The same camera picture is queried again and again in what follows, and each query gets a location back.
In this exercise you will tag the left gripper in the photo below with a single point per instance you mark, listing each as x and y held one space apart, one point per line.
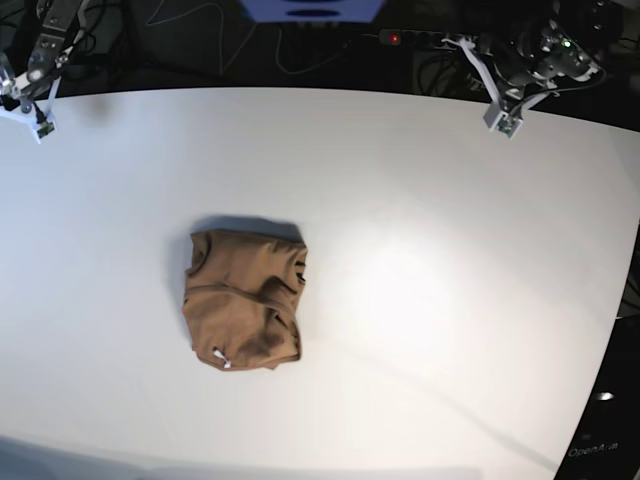
519 62

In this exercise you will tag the brown T-shirt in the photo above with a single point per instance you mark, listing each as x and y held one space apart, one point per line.
241 295

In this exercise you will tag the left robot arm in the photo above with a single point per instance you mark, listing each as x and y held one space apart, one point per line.
582 31

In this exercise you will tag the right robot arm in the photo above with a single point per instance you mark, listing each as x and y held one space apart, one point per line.
42 44

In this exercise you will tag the black power strip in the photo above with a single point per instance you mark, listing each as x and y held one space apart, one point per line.
423 40

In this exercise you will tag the blue box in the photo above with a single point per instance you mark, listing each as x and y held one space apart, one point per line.
282 11

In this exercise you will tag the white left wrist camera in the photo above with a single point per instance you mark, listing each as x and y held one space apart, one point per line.
499 120

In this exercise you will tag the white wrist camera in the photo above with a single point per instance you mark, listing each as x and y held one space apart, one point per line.
499 120
42 129

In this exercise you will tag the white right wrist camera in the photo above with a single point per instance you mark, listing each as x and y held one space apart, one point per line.
42 129

